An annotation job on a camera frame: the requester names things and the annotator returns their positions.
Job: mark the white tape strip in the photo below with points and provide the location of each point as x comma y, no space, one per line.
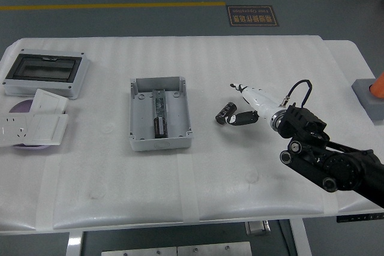
46,196
330,203
188,190

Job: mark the metal mounting rail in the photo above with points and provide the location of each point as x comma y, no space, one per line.
159,103

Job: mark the grey metal plate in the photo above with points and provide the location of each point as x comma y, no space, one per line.
139,251
214,249

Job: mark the purple round plate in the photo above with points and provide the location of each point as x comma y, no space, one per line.
21,107

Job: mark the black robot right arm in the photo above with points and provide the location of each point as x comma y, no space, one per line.
345,166

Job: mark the black floor sign orange text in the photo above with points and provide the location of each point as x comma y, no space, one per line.
252,16

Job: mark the grey metal bracket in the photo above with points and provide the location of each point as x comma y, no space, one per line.
257,228

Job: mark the white table leg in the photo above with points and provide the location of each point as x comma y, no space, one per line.
300,238
75,244

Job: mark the grey enclosure with dark window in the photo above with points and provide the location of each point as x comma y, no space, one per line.
45,70

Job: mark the black table control panel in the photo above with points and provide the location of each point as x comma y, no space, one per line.
360,217

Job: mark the open grey junction box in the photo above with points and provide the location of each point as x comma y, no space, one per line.
141,118

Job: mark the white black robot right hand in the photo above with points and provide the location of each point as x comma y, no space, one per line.
259,103

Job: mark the white wall switch plate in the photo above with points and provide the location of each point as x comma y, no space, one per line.
48,101
45,128

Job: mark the grey block base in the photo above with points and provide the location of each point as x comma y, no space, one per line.
372,106

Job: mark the white foam mat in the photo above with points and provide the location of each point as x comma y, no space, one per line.
180,184

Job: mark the white wall socket plate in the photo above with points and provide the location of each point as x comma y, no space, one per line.
12,130

